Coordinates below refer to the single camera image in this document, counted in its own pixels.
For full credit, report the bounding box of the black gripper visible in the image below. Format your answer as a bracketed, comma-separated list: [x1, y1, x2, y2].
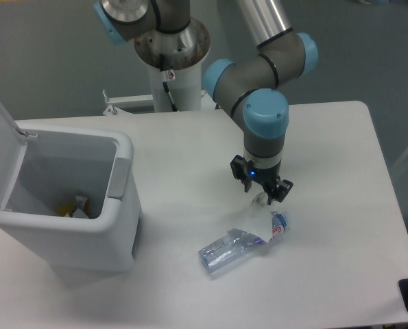
[230, 155, 293, 205]

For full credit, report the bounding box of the clear plastic wrapper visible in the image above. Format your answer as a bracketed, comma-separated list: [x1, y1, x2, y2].
[228, 192, 278, 243]

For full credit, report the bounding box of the clear crushed plastic bottle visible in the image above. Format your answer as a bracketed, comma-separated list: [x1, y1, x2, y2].
[197, 209, 292, 277]

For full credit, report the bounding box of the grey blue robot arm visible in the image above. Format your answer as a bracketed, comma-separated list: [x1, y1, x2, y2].
[94, 1, 319, 202]

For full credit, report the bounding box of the yellow trash in can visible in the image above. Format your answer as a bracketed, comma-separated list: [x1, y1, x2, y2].
[58, 195, 91, 219]

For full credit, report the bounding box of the white trash can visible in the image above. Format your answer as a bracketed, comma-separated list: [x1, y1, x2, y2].
[0, 123, 142, 272]

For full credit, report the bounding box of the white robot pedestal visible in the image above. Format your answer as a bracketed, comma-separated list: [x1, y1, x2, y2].
[101, 19, 225, 117]

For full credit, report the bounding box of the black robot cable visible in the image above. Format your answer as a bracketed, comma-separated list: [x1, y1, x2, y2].
[158, 53, 180, 113]

